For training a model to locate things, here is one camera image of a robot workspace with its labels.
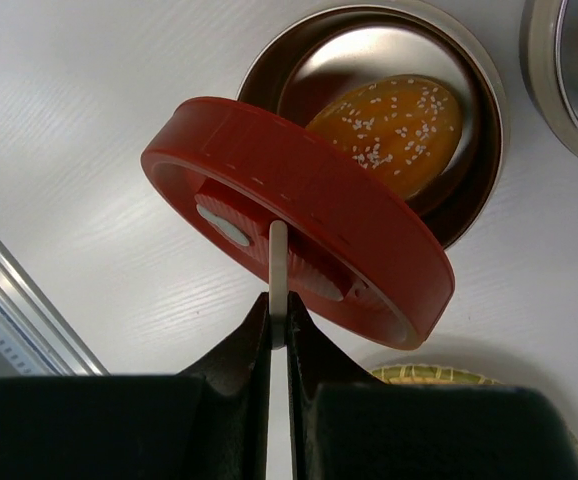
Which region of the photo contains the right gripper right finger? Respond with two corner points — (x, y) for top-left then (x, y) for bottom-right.
(286, 293), (578, 479)

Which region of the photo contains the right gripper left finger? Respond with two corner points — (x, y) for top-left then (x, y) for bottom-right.
(0, 294), (271, 479)

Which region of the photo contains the red round lid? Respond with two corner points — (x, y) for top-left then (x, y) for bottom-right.
(141, 97), (455, 350)

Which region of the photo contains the sesame burger bun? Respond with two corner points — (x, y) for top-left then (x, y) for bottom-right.
(306, 75), (463, 200)

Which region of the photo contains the round bamboo tray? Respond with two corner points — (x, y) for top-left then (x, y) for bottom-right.
(368, 363), (578, 480)

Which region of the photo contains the steel bowl red base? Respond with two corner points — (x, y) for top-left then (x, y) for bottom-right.
(238, 1), (508, 247)

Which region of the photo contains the steel bowl taupe base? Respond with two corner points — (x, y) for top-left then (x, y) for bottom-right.
(519, 1), (578, 157)

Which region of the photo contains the aluminium mounting rail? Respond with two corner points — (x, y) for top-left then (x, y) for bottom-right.
(0, 241), (108, 376)

